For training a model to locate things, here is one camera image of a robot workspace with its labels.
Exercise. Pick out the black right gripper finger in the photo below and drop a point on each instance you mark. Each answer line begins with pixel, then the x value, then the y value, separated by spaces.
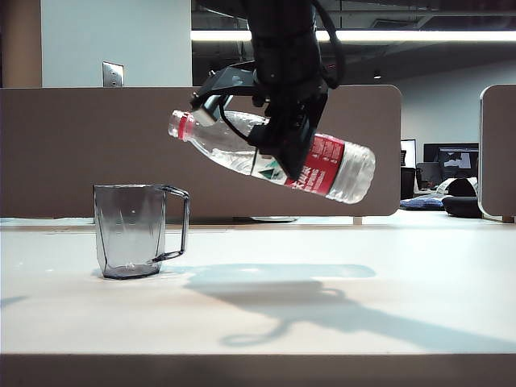
pixel 296 167
pixel 264 137

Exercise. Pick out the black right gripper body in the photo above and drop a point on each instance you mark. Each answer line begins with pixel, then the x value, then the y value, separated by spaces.
pixel 296 117

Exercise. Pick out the clear water bottle red label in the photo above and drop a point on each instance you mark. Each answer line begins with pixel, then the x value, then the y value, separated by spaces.
pixel 346 169

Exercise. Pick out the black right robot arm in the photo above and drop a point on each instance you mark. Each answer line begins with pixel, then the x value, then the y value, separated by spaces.
pixel 282 36

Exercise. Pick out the transparent grey plastic mug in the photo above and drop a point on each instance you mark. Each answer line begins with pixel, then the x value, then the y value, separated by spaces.
pixel 129 225

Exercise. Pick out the silver monitor stand base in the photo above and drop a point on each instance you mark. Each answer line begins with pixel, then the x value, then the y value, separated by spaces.
pixel 274 219

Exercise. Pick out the blue cloth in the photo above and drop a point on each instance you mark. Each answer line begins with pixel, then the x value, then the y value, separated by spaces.
pixel 423 203

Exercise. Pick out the large brown desk partition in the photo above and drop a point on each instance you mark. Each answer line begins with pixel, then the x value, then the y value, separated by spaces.
pixel 121 153

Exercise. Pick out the long white ceiling light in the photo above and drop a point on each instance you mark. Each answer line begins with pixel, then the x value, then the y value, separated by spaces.
pixel 423 35

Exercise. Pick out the black computer monitor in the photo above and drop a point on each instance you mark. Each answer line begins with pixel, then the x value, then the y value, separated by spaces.
pixel 453 159

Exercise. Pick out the black oval cushion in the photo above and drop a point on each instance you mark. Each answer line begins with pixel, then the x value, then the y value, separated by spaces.
pixel 461 206

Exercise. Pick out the brown partition with white edge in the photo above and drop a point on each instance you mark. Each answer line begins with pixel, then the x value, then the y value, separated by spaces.
pixel 499 153

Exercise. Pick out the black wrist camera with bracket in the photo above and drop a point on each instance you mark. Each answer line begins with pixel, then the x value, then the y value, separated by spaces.
pixel 219 92

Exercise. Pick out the metal wall switch plate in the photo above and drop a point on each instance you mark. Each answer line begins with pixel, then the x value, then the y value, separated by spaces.
pixel 113 75

